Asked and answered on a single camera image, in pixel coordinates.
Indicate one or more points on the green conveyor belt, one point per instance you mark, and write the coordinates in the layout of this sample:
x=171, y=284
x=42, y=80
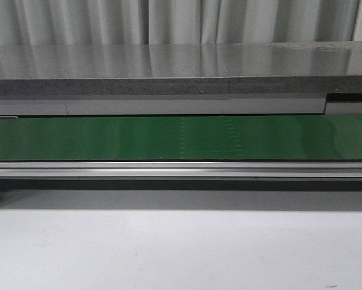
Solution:
x=264, y=137

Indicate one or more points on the white pleated curtain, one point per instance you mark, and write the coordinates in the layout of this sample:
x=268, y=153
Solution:
x=178, y=22

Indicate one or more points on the grey speckled stone counter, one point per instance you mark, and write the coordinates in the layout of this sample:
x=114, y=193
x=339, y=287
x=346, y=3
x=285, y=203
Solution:
x=207, y=79

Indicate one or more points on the aluminium conveyor frame rail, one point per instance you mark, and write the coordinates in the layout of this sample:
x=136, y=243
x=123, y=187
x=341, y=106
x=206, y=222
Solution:
x=183, y=185

